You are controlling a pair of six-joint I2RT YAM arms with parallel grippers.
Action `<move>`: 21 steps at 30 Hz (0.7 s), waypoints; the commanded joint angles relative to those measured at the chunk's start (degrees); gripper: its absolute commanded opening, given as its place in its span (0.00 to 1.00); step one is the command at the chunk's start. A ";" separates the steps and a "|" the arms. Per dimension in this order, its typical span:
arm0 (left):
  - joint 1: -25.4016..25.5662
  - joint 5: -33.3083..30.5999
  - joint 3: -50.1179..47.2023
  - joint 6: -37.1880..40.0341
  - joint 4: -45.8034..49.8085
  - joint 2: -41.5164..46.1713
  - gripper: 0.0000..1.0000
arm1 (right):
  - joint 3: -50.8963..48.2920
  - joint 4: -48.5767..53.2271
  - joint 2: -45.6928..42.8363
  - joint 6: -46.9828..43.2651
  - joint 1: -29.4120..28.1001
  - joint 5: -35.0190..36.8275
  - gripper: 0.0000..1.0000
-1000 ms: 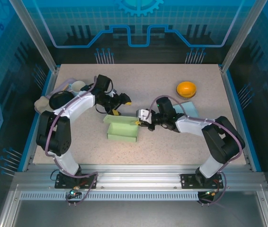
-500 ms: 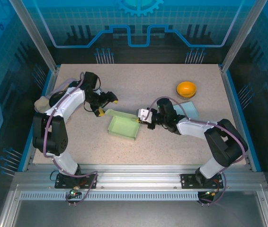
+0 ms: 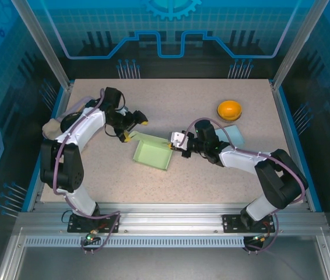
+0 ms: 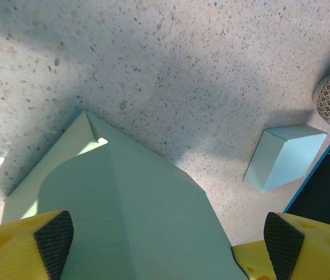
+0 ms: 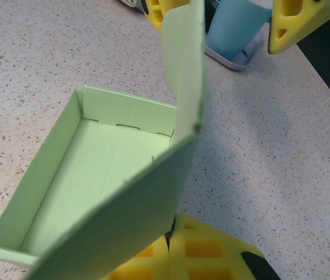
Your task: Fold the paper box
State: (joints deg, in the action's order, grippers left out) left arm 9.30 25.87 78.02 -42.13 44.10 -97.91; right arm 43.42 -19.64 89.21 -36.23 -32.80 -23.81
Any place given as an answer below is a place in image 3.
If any light green paper box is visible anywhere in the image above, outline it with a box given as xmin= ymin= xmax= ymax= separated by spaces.
xmin=123 ymin=130 xmax=174 ymax=172

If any light blue paper box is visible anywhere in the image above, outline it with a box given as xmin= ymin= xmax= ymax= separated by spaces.
xmin=213 ymin=124 xmax=245 ymax=148

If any lavender plastic tray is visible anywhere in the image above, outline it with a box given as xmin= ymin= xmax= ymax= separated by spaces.
xmin=67 ymin=96 xmax=94 ymax=113

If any orange bowl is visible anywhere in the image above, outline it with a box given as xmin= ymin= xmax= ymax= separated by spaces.
xmin=216 ymin=100 xmax=244 ymax=122

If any black round plate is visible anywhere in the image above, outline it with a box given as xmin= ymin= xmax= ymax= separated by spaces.
xmin=59 ymin=112 xmax=80 ymax=132

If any beige folded cloth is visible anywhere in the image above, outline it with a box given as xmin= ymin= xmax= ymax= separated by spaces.
xmin=41 ymin=118 xmax=66 ymax=140

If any blue table side panel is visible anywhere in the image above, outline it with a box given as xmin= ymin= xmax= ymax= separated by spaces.
xmin=275 ymin=86 xmax=323 ymax=212
xmin=21 ymin=86 xmax=66 ymax=212

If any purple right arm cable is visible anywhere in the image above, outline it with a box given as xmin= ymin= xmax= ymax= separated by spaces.
xmin=181 ymin=117 xmax=306 ymax=216

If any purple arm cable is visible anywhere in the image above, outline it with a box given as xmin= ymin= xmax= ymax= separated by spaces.
xmin=181 ymin=117 xmax=306 ymax=216
xmin=52 ymin=87 xmax=122 ymax=218

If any aluminium mounting rail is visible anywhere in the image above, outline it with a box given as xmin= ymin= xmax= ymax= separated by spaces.
xmin=33 ymin=202 xmax=326 ymax=237

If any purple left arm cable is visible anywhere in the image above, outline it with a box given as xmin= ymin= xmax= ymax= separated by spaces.
xmin=52 ymin=87 xmax=122 ymax=218

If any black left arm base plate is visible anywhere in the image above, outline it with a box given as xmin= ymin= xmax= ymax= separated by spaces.
xmin=67 ymin=214 xmax=121 ymax=234

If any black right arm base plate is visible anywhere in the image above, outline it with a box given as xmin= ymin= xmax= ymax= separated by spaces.
xmin=222 ymin=214 xmax=276 ymax=234

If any slotted white cable duct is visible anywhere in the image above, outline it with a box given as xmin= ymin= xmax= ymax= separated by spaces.
xmin=24 ymin=236 xmax=247 ymax=249

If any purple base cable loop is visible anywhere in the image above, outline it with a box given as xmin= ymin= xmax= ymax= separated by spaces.
xmin=243 ymin=214 xmax=282 ymax=255
xmin=79 ymin=217 xmax=122 ymax=255

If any aluminium frame post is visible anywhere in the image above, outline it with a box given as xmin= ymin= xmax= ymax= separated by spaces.
xmin=271 ymin=0 xmax=330 ymax=91
xmin=10 ymin=0 xmax=74 ymax=91

